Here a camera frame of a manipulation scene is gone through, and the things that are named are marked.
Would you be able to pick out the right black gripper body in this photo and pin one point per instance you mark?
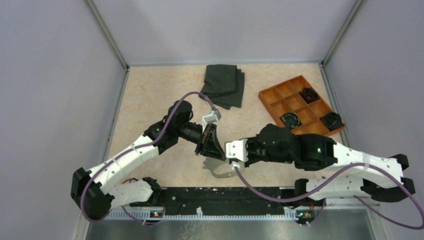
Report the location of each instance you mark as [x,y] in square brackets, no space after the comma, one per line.
[258,153]

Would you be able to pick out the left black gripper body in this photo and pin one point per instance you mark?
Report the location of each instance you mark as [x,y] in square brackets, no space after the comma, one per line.
[194,133]

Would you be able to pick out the metal key holder plate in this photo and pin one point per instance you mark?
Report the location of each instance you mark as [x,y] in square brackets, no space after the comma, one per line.
[219,169]

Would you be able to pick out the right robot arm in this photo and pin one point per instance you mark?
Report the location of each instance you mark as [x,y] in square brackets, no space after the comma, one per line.
[356,173]

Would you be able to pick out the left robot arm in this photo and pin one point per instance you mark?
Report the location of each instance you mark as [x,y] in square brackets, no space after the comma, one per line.
[97,190]

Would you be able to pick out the blue yellow rolled tie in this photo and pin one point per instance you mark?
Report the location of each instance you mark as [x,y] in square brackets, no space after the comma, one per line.
[291,120]

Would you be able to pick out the dark grey folded cloth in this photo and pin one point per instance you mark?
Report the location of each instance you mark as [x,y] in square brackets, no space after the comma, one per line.
[224,85]

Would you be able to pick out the black rolled belt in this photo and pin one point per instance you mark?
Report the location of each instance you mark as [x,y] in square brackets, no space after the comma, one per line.
[309,95]

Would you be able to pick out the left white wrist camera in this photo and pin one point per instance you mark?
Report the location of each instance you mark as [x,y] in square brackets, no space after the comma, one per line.
[213,116]

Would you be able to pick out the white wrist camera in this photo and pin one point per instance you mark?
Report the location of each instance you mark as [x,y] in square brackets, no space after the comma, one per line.
[237,149]
[213,116]

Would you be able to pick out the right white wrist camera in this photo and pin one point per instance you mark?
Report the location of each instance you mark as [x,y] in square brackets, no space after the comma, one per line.
[237,149]

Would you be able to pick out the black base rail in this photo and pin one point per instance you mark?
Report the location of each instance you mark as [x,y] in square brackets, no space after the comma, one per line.
[220,201]

